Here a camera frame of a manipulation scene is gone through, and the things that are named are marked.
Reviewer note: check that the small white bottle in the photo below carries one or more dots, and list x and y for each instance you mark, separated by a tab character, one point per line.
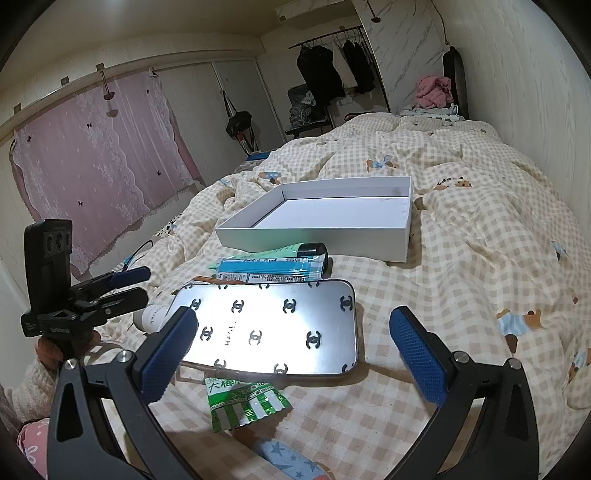
154	316

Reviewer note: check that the person's pink pajama leg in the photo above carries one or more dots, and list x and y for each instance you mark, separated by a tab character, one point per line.
32	450

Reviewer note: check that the white hanging garment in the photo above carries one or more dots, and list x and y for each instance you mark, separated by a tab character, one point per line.
344	69

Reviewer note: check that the blue striped flat pack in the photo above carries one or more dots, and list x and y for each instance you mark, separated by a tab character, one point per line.
257	157

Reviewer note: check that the black clothes rack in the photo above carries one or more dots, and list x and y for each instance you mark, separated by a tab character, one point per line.
323	36

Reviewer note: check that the light patterned pillow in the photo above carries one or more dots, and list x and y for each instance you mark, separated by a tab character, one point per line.
429	113

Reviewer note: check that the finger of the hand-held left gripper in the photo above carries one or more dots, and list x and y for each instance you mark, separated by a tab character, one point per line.
134	275
124	297

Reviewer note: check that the green snack packet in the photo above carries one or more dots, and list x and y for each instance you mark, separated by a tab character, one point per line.
235	401

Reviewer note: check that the black wall hook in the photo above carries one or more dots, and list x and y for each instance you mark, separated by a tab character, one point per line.
374	14

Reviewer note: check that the cartoon print bedsheet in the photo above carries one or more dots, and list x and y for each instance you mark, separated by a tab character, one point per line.
166	227

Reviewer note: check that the pink crumpled cloth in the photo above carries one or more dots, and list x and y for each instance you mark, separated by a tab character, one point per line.
433	91

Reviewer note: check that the person's left forearm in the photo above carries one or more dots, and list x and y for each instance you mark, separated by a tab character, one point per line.
27	392

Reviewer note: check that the black hanging bag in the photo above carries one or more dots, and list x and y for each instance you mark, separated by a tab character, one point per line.
238	122

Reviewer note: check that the green tube with black cap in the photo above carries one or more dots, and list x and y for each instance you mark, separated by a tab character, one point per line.
314	251

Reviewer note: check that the white cardboard box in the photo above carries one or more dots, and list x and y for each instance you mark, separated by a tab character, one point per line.
323	207

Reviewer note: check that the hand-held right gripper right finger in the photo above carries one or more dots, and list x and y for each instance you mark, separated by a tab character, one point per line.
418	355

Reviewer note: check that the mirrored phone case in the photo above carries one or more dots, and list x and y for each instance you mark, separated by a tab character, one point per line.
277	327

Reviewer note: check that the black hanging garment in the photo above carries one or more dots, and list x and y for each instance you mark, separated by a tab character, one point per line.
359	67
316	71

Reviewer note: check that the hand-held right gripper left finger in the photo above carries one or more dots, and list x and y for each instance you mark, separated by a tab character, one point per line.
168	350

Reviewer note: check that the blue snack packet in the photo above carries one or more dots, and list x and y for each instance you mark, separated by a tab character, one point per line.
268	268

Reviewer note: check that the person's left hand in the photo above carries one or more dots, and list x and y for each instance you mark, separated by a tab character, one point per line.
48	353

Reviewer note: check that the pink lace curtain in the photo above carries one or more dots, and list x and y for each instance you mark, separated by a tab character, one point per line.
92	175

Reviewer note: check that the chair piled with clothes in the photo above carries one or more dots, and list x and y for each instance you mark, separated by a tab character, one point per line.
307	113

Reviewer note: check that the blue star-print sock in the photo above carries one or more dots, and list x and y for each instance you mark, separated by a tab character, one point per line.
286	459

